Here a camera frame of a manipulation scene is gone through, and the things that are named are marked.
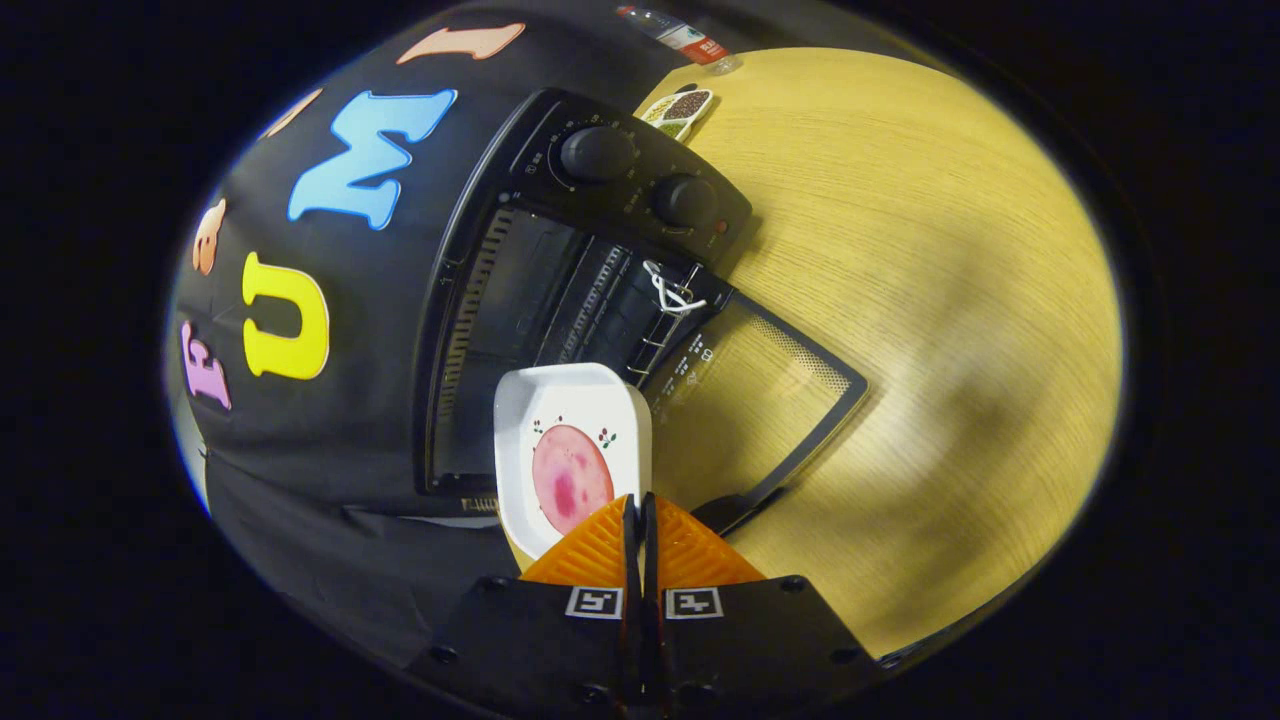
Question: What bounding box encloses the white square plate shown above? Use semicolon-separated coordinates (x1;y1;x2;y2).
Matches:
493;362;654;560

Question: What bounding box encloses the black backdrop cloth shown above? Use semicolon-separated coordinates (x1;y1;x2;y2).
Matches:
165;0;701;673

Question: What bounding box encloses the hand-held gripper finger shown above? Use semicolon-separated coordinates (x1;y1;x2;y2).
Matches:
640;492;887;720
405;493;642;720

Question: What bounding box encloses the pink ham slice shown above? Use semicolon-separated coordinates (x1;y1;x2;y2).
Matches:
531;423;616;535

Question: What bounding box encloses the clear plastic water bottle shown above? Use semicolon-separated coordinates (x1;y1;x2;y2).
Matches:
614;4;744;77

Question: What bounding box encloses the black toaster oven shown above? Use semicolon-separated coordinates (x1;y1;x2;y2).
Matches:
415;88;870;537

